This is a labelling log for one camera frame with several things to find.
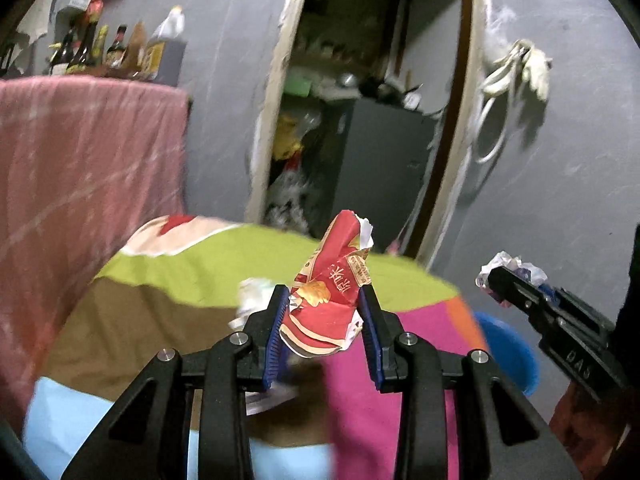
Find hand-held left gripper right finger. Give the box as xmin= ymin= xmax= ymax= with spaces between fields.
xmin=357 ymin=285 xmax=583 ymax=480

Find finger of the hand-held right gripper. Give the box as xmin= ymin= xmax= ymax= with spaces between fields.
xmin=542 ymin=284 xmax=617 ymax=333
xmin=487 ymin=266 xmax=557 ymax=335

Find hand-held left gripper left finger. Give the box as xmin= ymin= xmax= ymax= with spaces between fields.
xmin=62 ymin=285 xmax=291 ymax=480

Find white purple wrapper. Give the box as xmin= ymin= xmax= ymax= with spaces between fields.
xmin=476 ymin=251 xmax=549 ymax=306

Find blue plastic bucket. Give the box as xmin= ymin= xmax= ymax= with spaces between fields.
xmin=472 ymin=310 xmax=540 ymax=397

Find red snack wrapper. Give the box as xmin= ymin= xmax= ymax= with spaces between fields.
xmin=279 ymin=210 xmax=376 ymax=359

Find crumpled white paper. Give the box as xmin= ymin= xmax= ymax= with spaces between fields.
xmin=229 ymin=278 xmax=277 ymax=332

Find white torn wrapper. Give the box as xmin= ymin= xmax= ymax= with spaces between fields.
xmin=245 ymin=385 xmax=302 ymax=416

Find colourful patchwork blanket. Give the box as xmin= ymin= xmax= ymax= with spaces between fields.
xmin=22 ymin=214 xmax=493 ymax=480

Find clear bag with white contents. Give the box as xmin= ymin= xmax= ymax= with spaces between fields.
xmin=264 ymin=165 xmax=314 ymax=234

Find grey metal cabinet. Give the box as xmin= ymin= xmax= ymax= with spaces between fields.
xmin=320 ymin=97 xmax=444 ymax=257

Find yellow bag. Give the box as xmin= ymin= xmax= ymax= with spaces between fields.
xmin=272 ymin=112 xmax=306 ymax=161

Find cream rubber gloves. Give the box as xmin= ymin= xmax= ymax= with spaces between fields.
xmin=519 ymin=42 xmax=554 ymax=104

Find black wok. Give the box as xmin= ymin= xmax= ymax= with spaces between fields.
xmin=357 ymin=76 xmax=419 ymax=106

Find pink checked cloth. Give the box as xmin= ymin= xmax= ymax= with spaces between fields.
xmin=0 ymin=76 xmax=193 ymax=413

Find green box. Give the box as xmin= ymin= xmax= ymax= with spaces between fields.
xmin=285 ymin=71 xmax=314 ymax=97

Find clear oil jug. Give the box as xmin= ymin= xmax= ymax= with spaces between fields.
xmin=144 ymin=6 xmax=187 ymax=87

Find brown packet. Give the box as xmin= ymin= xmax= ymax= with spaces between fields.
xmin=124 ymin=22 xmax=149 ymax=79

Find wooden shelf unit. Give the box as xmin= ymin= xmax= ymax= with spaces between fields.
xmin=294 ymin=0 xmax=407 ymax=82

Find red capped dark bottle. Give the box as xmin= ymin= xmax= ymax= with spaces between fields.
xmin=107 ymin=25 xmax=130 ymax=70

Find yellow capped bottle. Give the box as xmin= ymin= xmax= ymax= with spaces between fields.
xmin=96 ymin=25 xmax=111 ymax=69

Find dark sauce bottle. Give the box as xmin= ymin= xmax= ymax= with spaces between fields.
xmin=67 ymin=17 xmax=101 ymax=76

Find dark bottle with white label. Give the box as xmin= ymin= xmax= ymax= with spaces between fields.
xmin=49 ymin=30 xmax=81 ymax=77

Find beige hanging cloth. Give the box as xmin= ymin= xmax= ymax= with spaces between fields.
xmin=14 ymin=0 xmax=59 ymax=42

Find white hose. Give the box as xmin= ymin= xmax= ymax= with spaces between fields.
xmin=472 ymin=39 xmax=532 ymax=165

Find wooden door frame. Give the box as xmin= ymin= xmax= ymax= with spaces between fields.
xmin=244 ymin=0 xmax=502 ymax=272

